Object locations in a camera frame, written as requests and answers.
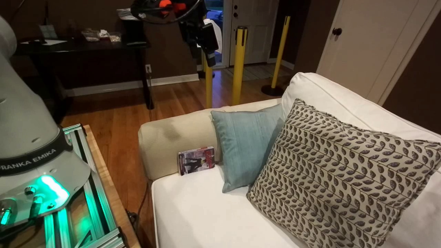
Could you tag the small colourful card box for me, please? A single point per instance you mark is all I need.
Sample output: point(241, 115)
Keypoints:
point(195, 159)

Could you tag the black door knob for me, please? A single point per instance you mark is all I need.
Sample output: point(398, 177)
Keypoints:
point(336, 31)

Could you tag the small picture frame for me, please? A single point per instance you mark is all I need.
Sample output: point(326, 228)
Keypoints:
point(46, 30)

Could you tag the dark box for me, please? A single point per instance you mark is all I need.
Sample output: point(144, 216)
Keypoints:
point(133, 33)

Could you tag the black desk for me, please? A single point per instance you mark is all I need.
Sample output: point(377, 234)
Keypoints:
point(90, 48)

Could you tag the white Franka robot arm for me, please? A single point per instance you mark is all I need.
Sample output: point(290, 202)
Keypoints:
point(22, 114)

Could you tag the leaf patterned grey pillow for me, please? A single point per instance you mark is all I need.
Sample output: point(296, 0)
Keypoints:
point(339, 179)

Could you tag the clutter pile on desk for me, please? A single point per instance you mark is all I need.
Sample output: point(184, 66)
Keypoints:
point(100, 34)

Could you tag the white cloth cover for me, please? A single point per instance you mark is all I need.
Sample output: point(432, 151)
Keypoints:
point(217, 34)

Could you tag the white couch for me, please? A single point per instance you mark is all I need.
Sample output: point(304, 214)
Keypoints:
point(206, 214)

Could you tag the light blue pillow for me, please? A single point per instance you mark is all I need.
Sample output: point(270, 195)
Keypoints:
point(245, 146)

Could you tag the yellow stanchion post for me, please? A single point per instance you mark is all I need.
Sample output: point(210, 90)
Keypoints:
point(208, 84)
point(278, 49)
point(238, 63)

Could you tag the white wall outlet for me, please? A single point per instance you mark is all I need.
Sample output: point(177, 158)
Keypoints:
point(147, 68)

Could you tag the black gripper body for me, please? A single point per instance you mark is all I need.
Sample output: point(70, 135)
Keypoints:
point(199, 31)

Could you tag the white paper sheet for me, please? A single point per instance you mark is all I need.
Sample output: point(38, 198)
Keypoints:
point(53, 41)

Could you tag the white panelled entry door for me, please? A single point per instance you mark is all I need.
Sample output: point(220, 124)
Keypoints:
point(256, 27)

